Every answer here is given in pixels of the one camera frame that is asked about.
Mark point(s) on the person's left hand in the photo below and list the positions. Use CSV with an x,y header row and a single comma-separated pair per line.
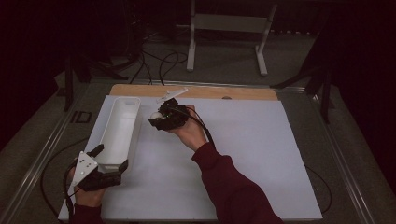
x,y
88,197

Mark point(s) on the white board sheet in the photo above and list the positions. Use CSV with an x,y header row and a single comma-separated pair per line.
x,y
255,140

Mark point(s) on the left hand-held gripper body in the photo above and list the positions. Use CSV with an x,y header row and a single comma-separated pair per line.
x,y
99,182

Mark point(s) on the metal floor frame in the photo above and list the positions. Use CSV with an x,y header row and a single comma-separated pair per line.
x,y
31,174

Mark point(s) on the person's right hand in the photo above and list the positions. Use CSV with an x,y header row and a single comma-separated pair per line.
x,y
191,133

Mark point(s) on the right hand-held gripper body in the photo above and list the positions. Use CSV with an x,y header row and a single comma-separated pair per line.
x,y
174,119

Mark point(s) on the black stand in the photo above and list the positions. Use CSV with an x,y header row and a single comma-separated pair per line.
x,y
69,81
325,99

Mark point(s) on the white metal stand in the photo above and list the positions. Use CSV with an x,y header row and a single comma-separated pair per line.
x,y
230,23

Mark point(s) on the white plastic bin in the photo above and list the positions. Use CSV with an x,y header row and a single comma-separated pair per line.
x,y
120,130

